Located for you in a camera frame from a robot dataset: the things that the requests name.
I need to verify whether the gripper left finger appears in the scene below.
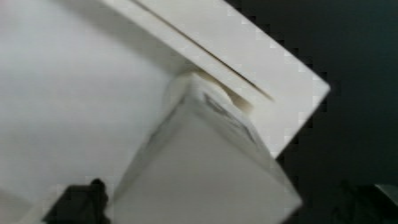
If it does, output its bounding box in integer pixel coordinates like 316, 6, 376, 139
42, 179, 110, 224

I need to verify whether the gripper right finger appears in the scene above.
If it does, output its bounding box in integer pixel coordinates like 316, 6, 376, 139
334, 182, 398, 224

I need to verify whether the white square tabletop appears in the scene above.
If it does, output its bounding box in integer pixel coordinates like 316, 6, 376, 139
0, 0, 330, 224

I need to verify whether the white leg with tag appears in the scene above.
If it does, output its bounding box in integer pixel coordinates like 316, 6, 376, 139
112, 73, 302, 224

